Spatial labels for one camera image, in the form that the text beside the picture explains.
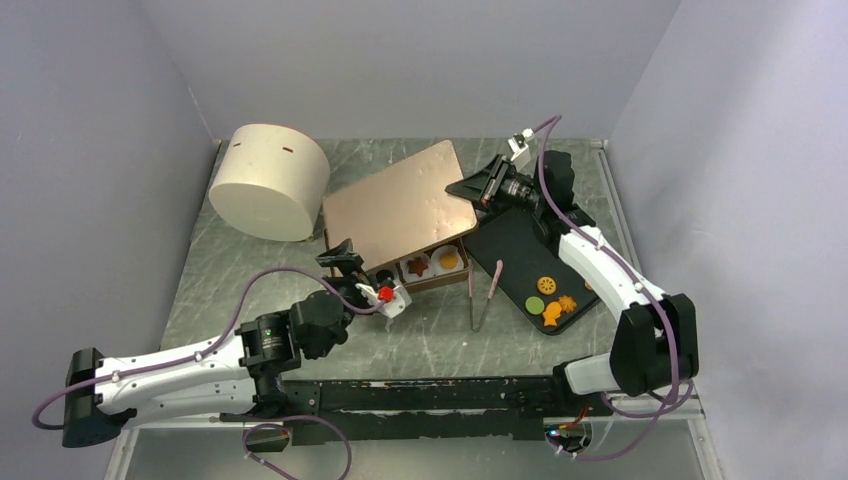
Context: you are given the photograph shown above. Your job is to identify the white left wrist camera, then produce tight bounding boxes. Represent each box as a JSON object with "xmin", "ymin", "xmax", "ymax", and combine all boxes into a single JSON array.
[{"xmin": 356, "ymin": 281, "xmax": 412, "ymax": 319}]

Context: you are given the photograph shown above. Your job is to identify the brown box lid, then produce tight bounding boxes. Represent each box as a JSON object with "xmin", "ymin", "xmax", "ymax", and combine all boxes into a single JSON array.
[{"xmin": 322, "ymin": 140, "xmax": 478, "ymax": 271}]

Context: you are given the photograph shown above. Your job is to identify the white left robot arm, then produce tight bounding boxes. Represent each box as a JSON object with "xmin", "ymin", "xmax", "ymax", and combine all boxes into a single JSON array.
[{"xmin": 61, "ymin": 240, "xmax": 411, "ymax": 448}]

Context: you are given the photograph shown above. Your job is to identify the pink cat-paw tongs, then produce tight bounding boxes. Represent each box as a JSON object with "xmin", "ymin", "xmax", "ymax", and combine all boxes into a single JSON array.
[{"xmin": 468, "ymin": 259, "xmax": 504, "ymax": 333}]

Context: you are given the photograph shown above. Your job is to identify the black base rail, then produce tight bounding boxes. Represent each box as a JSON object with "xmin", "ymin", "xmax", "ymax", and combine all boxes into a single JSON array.
[{"xmin": 220, "ymin": 373, "xmax": 612, "ymax": 446}]

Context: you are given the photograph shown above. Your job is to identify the cream cylindrical container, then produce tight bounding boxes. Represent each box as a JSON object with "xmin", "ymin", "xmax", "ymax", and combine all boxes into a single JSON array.
[{"xmin": 208, "ymin": 123, "xmax": 331, "ymax": 242}]

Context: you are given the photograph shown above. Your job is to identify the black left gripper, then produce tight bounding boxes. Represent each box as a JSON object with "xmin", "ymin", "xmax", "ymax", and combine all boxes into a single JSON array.
[{"xmin": 316, "ymin": 238, "xmax": 382, "ymax": 332}]

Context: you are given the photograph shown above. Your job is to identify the orange lotus-slice cookie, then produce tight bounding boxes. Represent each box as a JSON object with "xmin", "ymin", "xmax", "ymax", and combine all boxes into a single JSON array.
[{"xmin": 536, "ymin": 276, "xmax": 557, "ymax": 295}]

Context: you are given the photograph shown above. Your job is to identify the orange fish cookie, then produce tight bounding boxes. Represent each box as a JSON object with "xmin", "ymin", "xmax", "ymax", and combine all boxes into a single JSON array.
[{"xmin": 541, "ymin": 302, "xmax": 563, "ymax": 328}]

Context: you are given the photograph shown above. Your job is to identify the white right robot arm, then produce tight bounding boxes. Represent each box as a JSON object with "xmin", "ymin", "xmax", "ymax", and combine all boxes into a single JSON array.
[{"xmin": 445, "ymin": 150, "xmax": 699, "ymax": 415}]

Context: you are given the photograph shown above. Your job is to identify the black cookie tray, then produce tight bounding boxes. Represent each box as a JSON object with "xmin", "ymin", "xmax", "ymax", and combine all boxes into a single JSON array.
[{"xmin": 463, "ymin": 209, "xmax": 600, "ymax": 336}]

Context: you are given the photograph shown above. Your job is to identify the brown star cookie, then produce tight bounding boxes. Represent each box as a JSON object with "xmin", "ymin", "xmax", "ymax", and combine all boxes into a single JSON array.
[{"xmin": 406, "ymin": 256, "xmax": 429, "ymax": 278}]

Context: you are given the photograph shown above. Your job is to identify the black sandwich cookie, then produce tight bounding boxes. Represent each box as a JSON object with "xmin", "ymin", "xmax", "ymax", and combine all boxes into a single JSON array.
[{"xmin": 376, "ymin": 269, "xmax": 393, "ymax": 282}]

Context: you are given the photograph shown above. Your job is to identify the small round orange cookie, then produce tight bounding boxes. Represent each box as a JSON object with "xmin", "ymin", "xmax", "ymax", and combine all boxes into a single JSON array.
[{"xmin": 438, "ymin": 252, "xmax": 461, "ymax": 271}]

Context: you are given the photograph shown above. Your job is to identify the green round cookie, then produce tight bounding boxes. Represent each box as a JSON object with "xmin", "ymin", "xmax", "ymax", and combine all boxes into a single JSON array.
[{"xmin": 524, "ymin": 296, "xmax": 546, "ymax": 316}]

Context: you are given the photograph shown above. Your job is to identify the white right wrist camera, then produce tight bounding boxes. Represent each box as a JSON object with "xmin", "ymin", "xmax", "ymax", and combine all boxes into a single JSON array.
[{"xmin": 507, "ymin": 128, "xmax": 535, "ymax": 170}]

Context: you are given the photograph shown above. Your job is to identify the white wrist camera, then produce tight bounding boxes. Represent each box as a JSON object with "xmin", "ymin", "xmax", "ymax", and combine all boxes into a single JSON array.
[
  {"xmin": 507, "ymin": 128, "xmax": 535, "ymax": 170},
  {"xmin": 356, "ymin": 281, "xmax": 412, "ymax": 319}
]

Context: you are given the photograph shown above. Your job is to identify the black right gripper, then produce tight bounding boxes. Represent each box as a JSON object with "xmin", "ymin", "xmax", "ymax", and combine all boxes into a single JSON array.
[{"xmin": 446, "ymin": 154, "xmax": 546, "ymax": 214}]

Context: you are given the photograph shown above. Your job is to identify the brown divided cookie box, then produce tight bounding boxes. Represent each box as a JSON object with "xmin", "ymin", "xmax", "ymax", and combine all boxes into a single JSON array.
[{"xmin": 323, "ymin": 228, "xmax": 473, "ymax": 296}]

